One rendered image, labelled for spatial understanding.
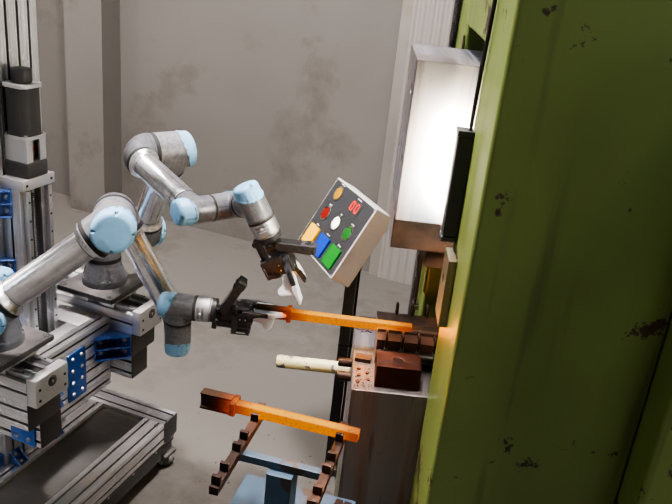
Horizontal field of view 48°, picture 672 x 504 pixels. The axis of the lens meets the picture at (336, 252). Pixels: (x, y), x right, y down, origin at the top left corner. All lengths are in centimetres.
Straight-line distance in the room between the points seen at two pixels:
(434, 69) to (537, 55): 40
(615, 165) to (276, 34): 357
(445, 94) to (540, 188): 41
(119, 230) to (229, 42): 314
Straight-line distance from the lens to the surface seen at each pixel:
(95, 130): 555
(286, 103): 494
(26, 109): 241
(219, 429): 341
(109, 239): 207
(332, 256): 257
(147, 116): 551
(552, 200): 157
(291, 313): 218
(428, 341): 216
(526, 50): 149
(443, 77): 185
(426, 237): 200
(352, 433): 183
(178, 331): 224
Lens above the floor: 201
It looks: 22 degrees down
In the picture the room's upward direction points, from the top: 6 degrees clockwise
